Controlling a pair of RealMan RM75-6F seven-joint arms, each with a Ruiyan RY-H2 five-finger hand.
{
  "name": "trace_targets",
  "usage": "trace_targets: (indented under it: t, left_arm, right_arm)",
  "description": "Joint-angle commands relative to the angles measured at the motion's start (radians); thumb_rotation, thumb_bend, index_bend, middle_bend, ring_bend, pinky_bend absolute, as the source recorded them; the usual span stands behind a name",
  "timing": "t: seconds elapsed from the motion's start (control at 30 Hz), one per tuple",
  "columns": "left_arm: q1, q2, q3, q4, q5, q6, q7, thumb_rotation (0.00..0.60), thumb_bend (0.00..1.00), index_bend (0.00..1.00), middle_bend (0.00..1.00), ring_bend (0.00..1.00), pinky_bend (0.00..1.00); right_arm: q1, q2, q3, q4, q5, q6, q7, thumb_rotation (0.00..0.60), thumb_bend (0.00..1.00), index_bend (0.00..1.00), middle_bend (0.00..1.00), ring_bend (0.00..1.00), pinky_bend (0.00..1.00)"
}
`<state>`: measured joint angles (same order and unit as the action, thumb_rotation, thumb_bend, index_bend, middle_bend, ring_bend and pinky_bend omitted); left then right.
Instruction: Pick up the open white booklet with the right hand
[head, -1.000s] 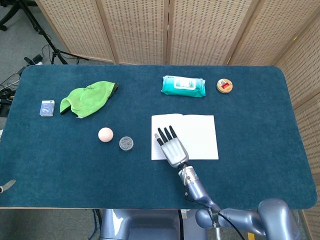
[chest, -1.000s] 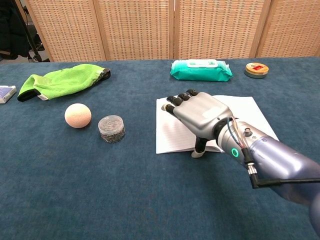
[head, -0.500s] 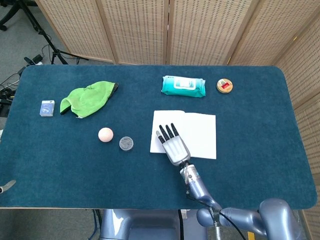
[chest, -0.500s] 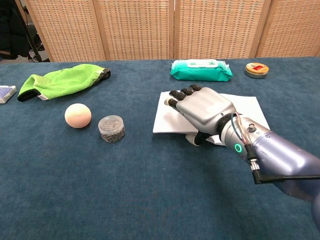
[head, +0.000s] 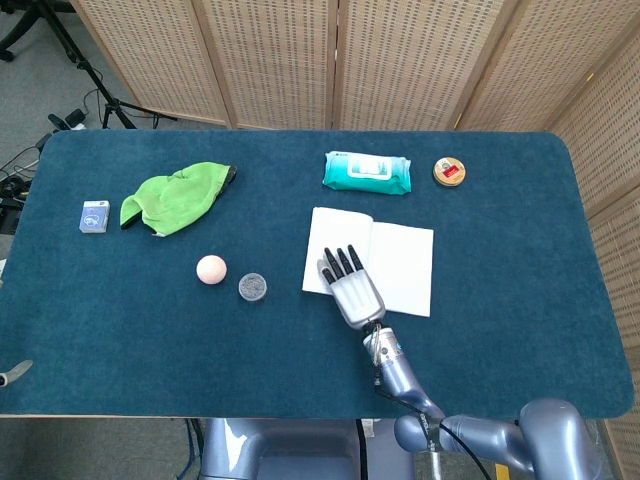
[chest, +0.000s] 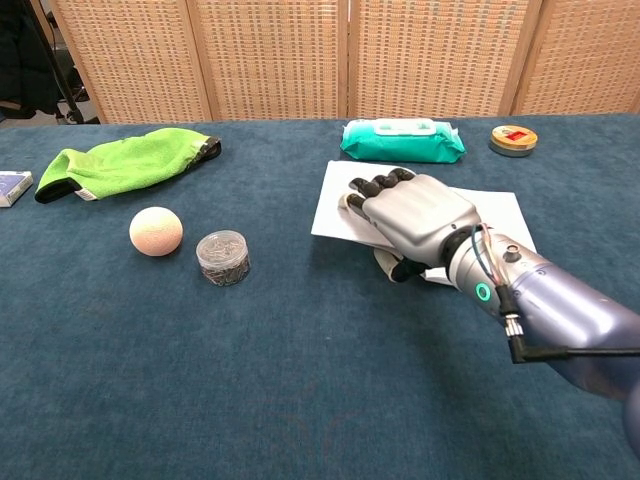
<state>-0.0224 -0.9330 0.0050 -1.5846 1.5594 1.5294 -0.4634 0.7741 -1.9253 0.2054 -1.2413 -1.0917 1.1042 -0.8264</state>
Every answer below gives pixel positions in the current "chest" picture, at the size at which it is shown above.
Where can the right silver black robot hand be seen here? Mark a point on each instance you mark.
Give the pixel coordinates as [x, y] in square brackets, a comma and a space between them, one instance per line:
[425, 215]

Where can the white notebook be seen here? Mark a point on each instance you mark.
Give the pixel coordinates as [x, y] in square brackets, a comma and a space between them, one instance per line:
[332, 212]

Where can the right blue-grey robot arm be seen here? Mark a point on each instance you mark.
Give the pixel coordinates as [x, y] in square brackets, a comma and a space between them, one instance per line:
[560, 310]

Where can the teal wet wipes pack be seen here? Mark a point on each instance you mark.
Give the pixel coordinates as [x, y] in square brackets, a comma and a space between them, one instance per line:
[400, 142]

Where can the round tin with red label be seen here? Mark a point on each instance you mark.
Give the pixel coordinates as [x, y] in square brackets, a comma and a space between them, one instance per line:
[513, 140]

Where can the wicker folding screen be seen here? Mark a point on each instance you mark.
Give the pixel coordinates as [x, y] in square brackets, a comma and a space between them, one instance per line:
[320, 55]

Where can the blue felt table mat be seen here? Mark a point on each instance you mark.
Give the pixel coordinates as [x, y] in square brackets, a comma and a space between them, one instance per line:
[300, 375]

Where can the clear jar of paper clips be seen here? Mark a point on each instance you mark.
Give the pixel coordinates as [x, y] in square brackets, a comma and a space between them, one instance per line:
[223, 257]

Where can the pale pink ball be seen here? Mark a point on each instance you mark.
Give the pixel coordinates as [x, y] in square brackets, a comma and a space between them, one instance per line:
[156, 231]

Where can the green microfibre cloth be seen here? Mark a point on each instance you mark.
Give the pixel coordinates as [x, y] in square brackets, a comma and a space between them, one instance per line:
[130, 162]

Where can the black tripod stand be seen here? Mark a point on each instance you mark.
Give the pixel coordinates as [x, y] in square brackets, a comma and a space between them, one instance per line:
[60, 70]

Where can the blue playing card box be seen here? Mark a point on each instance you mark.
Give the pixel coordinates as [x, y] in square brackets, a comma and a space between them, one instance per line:
[12, 187]

